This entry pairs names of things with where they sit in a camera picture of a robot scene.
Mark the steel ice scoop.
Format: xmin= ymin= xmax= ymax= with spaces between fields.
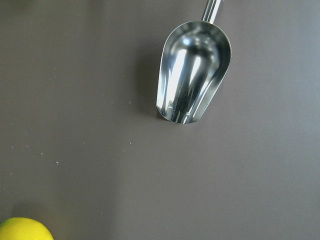
xmin=156 ymin=0 xmax=232 ymax=124

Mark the yellow lemon near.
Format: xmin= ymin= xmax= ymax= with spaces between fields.
xmin=0 ymin=217 xmax=54 ymax=240

